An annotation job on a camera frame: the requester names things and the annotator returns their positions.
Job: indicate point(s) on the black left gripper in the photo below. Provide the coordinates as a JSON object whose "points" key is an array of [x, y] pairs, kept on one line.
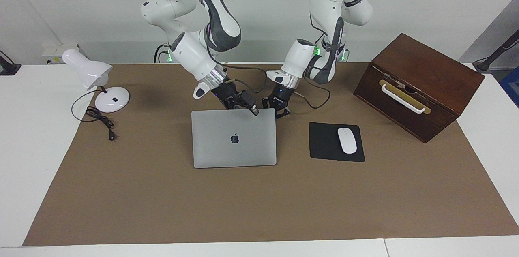
{"points": [[282, 97]]}

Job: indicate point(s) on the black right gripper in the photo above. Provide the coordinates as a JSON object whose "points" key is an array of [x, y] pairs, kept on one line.
{"points": [[228, 94]]}

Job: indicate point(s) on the silver grey laptop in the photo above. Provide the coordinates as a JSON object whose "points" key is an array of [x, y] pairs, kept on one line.
{"points": [[235, 151]]}

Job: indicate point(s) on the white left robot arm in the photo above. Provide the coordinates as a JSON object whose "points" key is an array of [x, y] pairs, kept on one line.
{"points": [[300, 58]]}

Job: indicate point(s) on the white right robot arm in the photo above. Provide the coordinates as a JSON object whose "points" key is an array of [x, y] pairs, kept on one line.
{"points": [[194, 56]]}

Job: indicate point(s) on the black mouse pad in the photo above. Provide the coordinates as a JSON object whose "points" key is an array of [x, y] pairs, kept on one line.
{"points": [[324, 143]]}

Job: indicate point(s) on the white computer mouse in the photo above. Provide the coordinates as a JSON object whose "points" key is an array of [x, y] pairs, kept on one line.
{"points": [[347, 141]]}

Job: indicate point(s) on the brown table mat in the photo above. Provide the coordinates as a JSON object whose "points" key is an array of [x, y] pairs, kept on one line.
{"points": [[259, 204]]}

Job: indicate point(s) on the white desk lamp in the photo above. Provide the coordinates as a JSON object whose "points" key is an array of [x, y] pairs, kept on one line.
{"points": [[87, 68]]}

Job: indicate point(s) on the dark brown wooden box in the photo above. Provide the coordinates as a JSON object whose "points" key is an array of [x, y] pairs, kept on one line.
{"points": [[429, 66]]}

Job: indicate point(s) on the white power strip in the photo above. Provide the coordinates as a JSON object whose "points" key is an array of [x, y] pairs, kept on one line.
{"points": [[61, 52]]}

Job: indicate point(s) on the black stand with pole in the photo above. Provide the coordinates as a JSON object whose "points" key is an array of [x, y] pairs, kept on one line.
{"points": [[486, 63]]}

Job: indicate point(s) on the black table clamp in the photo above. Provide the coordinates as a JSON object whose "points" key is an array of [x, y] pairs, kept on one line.
{"points": [[8, 68]]}

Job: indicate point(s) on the blue crate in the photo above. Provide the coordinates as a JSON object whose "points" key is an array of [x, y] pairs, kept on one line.
{"points": [[511, 86]]}

